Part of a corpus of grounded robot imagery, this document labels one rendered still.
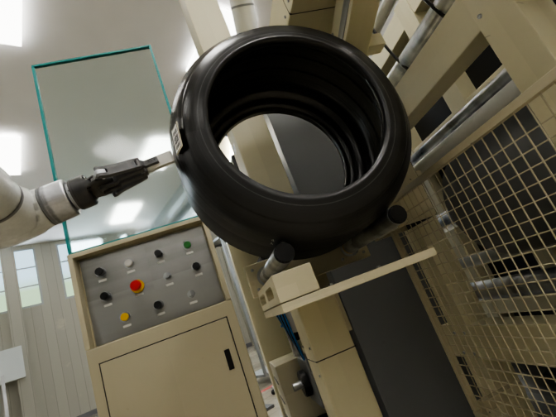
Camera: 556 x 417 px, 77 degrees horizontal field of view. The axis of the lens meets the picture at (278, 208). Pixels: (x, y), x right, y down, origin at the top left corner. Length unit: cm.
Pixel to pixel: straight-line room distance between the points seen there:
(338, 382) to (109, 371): 82
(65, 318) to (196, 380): 1006
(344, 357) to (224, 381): 51
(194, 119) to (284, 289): 41
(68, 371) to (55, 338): 91
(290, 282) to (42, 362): 1067
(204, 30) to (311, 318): 114
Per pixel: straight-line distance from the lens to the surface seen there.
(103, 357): 150
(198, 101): 82
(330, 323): 112
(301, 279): 73
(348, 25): 122
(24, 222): 88
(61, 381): 1124
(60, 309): 1144
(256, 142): 124
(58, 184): 89
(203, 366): 144
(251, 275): 107
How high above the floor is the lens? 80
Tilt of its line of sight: 15 degrees up
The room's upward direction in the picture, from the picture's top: 21 degrees counter-clockwise
